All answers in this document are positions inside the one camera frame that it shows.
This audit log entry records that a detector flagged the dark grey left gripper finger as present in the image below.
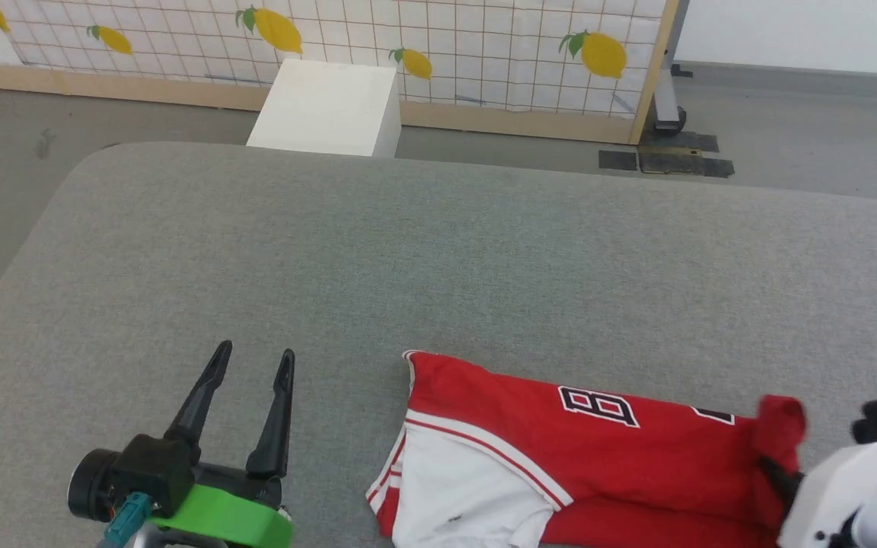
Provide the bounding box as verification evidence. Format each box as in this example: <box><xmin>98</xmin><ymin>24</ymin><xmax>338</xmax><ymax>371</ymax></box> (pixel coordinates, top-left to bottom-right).
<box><xmin>247</xmin><ymin>349</ymin><xmax>296</xmax><ymax>479</ymax></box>
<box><xmin>164</xmin><ymin>340</ymin><xmax>232</xmax><ymax>462</ymax></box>

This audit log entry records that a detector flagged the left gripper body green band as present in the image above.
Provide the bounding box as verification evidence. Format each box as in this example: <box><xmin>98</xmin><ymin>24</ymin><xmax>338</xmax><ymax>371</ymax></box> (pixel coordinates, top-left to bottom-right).
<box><xmin>149</xmin><ymin>460</ymin><xmax>295</xmax><ymax>548</ymax></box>

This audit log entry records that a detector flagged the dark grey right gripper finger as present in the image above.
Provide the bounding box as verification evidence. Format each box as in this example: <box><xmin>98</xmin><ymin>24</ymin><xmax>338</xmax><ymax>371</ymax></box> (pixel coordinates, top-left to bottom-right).
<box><xmin>758</xmin><ymin>455</ymin><xmax>806</xmax><ymax>508</ymax></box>

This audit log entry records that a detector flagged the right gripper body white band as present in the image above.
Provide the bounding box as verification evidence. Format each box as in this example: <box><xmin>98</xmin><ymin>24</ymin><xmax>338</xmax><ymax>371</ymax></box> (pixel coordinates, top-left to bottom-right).
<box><xmin>777</xmin><ymin>444</ymin><xmax>877</xmax><ymax>548</ymax></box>

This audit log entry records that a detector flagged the red white jersey shirt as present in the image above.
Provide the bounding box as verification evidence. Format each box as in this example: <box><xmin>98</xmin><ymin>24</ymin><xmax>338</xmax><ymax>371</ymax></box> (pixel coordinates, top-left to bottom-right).
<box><xmin>366</xmin><ymin>350</ymin><xmax>808</xmax><ymax>548</ymax></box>

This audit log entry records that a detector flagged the white box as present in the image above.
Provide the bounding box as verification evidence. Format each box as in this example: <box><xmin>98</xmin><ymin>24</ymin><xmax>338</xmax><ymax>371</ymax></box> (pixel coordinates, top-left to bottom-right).
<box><xmin>246</xmin><ymin>59</ymin><xmax>403</xmax><ymax>158</ymax></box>

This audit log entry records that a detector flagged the wide dark floor plate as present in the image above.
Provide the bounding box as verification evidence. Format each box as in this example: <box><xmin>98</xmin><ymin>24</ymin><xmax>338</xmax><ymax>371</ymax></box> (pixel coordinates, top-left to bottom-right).
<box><xmin>639</xmin><ymin>148</ymin><xmax>735</xmax><ymax>179</ymax></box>

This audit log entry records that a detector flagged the grey metal stand with caster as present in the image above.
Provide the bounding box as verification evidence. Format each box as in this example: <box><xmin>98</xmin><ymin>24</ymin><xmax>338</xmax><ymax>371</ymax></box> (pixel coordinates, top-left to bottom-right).
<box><xmin>652</xmin><ymin>0</ymin><xmax>692</xmax><ymax>138</ymax></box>

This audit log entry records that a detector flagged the black stand base plate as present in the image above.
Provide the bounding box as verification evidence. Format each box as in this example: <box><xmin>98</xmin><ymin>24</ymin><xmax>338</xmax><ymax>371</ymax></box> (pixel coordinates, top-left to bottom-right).
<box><xmin>640</xmin><ymin>131</ymin><xmax>719</xmax><ymax>153</ymax></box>

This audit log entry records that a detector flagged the lemon print partition wooden frame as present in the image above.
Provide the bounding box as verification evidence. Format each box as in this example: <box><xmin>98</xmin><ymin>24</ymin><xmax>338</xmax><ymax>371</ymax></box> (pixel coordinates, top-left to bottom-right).
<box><xmin>0</xmin><ymin>0</ymin><xmax>681</xmax><ymax>145</ymax></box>

